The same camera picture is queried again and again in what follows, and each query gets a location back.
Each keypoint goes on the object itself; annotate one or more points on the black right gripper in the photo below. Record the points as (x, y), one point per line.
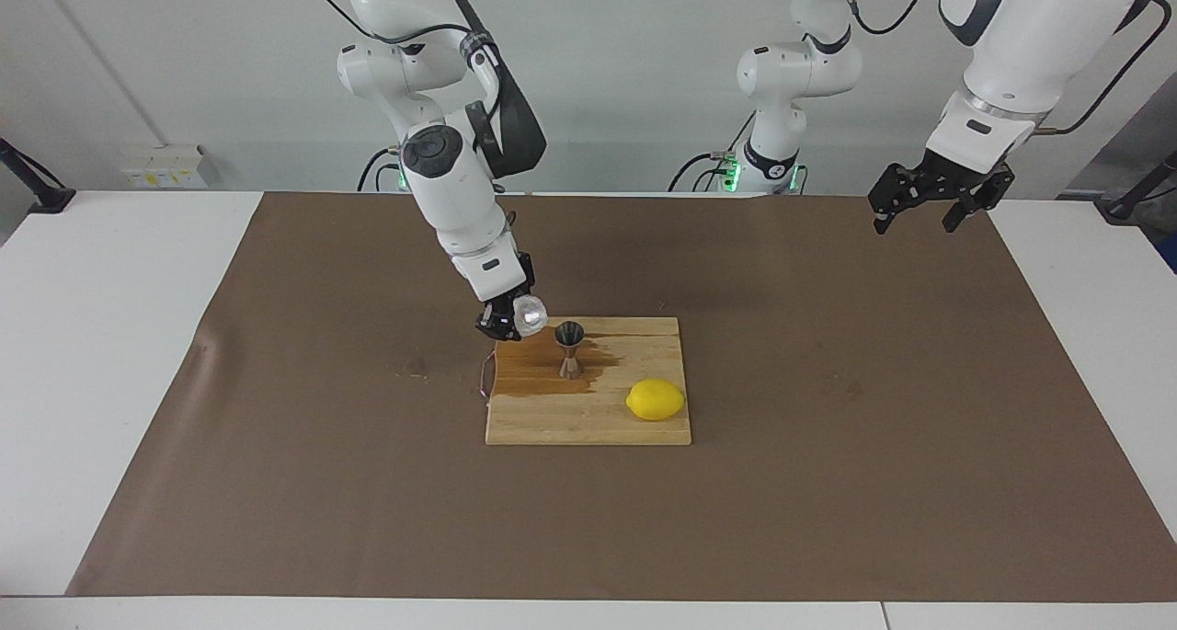
(504, 308)

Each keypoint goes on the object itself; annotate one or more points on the wooden cutting board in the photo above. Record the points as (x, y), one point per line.
(588, 418)

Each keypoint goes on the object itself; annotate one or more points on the steel jigger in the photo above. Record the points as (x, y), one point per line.
(570, 336)

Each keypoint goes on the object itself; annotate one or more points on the yellow lemon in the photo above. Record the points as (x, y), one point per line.
(655, 400)

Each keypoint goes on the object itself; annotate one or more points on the white wall socket strip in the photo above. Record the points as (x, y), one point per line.
(165, 166)

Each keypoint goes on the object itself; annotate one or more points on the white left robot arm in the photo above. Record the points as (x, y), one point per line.
(1039, 51)

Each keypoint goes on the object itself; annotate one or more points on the black clamp stand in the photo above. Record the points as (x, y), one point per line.
(1124, 209)
(51, 200)

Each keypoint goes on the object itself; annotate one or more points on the brown table mat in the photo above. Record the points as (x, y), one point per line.
(368, 501)

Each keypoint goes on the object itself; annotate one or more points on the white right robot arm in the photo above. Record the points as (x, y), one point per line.
(451, 188)

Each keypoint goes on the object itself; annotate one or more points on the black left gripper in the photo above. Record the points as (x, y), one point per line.
(956, 175)

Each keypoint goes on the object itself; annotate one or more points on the blue object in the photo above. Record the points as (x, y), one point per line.
(1171, 253)

